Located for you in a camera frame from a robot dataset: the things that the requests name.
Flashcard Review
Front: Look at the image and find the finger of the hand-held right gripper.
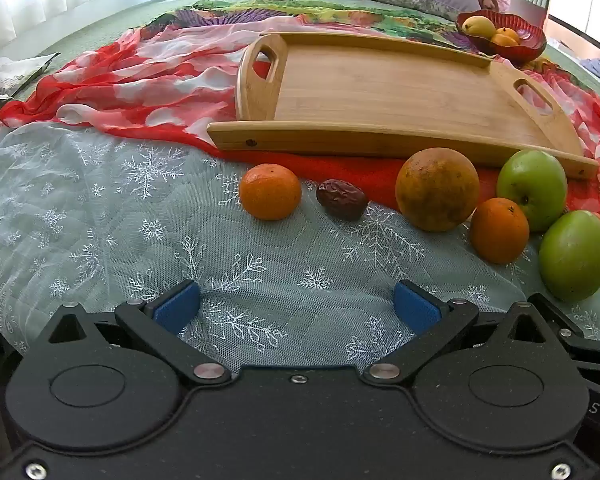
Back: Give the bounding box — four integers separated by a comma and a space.
527, 292, 600, 363

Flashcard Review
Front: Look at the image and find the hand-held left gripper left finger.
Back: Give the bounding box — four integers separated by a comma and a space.
42, 280, 232, 388

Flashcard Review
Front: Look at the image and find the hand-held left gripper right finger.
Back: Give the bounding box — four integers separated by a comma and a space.
362, 280, 557, 388

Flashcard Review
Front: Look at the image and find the green apple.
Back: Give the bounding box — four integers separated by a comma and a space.
496, 149, 568, 233
538, 210, 600, 303

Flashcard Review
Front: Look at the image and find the large orange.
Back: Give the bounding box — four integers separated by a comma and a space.
395, 147, 481, 233

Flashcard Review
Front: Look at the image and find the red date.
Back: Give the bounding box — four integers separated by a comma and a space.
316, 179, 369, 222

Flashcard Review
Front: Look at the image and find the small mandarin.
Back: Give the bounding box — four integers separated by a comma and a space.
239, 163, 302, 221

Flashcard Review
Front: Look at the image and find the wooden tray with handles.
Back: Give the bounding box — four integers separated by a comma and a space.
206, 31, 600, 181

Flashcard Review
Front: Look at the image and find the white snowflake tulle cloth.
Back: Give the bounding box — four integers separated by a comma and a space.
0, 122, 600, 376

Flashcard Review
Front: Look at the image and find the red and white scarf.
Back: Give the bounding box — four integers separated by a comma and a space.
0, 16, 600, 226

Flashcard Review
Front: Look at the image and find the red glass bowl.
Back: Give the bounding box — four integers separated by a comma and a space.
455, 9, 548, 66

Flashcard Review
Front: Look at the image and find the yellow pear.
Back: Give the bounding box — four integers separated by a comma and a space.
464, 16, 497, 39

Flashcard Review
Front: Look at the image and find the brown wooden bedside cabinet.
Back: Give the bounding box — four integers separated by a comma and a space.
501, 0, 552, 30

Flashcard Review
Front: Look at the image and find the green quilted bedspread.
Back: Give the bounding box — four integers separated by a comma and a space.
0, 0, 600, 111

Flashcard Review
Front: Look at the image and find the colourful printed scarf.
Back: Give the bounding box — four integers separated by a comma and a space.
147, 0, 563, 73

